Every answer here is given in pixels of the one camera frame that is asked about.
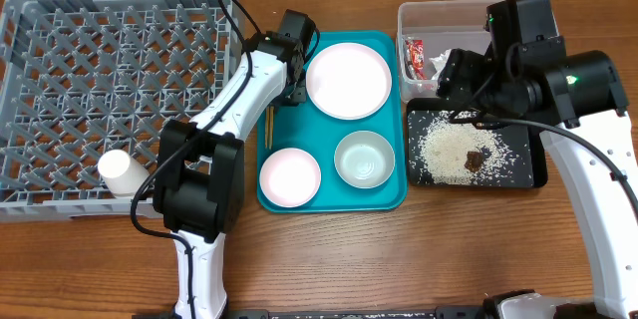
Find white napkin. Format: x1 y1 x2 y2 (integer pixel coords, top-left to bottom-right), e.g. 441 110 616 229
426 49 451 81

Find red snack wrapper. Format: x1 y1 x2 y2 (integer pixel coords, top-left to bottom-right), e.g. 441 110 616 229
404 37 428 81

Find white rice grains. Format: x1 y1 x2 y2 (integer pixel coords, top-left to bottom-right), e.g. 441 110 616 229
409 109 522 186

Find brown food scrap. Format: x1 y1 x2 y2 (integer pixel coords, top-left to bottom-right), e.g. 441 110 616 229
465 151 484 172

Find grey-green ceramic bowl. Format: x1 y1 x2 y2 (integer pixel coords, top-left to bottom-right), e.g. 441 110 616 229
334 131 396 189

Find white ceramic cup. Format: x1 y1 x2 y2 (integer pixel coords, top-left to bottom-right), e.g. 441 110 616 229
97 150 150 198

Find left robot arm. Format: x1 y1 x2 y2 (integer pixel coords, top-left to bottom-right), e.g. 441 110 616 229
153 27 320 318

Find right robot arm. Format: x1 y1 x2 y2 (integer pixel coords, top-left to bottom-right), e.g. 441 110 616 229
438 43 637 318

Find clear plastic waste bin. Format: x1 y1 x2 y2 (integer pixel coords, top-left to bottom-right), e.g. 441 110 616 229
397 0 503 108

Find right wooden chopstick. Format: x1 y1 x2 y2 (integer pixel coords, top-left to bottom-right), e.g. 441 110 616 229
268 106 275 150

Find wooden chopstick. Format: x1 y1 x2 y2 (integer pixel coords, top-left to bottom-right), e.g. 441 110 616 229
268 106 275 150
264 106 272 150

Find left wooden chopstick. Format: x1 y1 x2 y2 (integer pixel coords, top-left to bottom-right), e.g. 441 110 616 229
264 106 272 150

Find large white round plate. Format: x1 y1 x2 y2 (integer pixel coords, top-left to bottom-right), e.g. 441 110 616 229
306 43 392 121

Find teal plastic tray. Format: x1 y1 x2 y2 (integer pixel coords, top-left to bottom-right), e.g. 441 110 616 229
256 31 408 213

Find black rectangular tray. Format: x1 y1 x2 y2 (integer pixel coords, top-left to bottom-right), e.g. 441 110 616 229
406 97 549 189

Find small pink saucer plate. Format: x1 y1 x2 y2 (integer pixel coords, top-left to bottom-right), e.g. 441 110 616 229
259 148 322 208

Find grey plastic dish rack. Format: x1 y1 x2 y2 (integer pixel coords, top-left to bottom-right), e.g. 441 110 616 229
1 0 241 222

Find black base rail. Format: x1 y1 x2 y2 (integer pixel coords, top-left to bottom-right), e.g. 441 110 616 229
132 288 599 319

